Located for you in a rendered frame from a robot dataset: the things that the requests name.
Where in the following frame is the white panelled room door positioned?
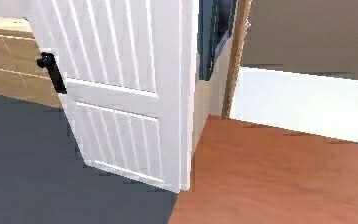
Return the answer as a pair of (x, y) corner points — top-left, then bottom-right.
(24, 0), (200, 194)

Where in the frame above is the tan wooden post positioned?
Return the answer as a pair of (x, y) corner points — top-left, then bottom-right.
(220, 0), (254, 120)

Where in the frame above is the blue framed window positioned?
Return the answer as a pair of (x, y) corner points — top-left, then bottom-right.
(196, 0), (239, 82)

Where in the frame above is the black door handle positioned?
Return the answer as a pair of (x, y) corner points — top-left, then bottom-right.
(36, 52), (68, 95)

